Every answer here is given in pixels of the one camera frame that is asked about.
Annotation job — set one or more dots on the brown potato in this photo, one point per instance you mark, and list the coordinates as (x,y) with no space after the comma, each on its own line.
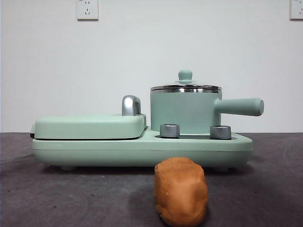
(180,194)

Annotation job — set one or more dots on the glass lid with green knob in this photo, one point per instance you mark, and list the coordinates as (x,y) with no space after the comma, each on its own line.
(185,75)

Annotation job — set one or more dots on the silver control knob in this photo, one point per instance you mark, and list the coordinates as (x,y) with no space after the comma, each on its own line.
(169,130)
(220,132)

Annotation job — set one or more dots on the white wall socket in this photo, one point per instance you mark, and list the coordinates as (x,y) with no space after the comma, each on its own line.
(87,10)
(297,9)

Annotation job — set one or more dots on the mint green breakfast machine base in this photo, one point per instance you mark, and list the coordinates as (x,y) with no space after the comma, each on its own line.
(142,153)

